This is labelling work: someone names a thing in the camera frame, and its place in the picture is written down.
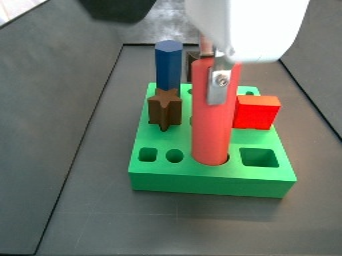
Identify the red square block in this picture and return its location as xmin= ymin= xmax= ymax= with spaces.
xmin=233 ymin=95 xmax=281 ymax=130

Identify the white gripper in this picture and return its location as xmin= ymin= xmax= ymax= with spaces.
xmin=185 ymin=0 xmax=310 ymax=105

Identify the brown star peg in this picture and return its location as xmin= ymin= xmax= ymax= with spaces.
xmin=147 ymin=88 xmax=182 ymax=131

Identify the black curved peg holder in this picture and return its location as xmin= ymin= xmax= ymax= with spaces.
xmin=185 ymin=50 xmax=203 ymax=84

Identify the green shape sorting board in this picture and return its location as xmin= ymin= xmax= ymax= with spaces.
xmin=128 ymin=83 xmax=297 ymax=198

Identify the red oval peg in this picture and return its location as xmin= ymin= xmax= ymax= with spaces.
xmin=191 ymin=58 xmax=241 ymax=166

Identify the blue hexagonal peg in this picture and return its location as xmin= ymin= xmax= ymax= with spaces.
xmin=155 ymin=40 xmax=183 ymax=95

